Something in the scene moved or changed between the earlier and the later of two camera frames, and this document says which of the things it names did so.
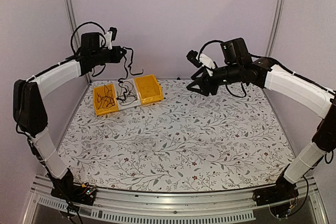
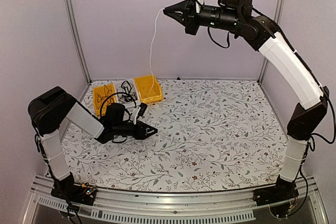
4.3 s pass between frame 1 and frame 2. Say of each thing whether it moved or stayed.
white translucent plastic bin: stayed
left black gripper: moved
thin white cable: moved
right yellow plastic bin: stayed
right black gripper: moved
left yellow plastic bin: stayed
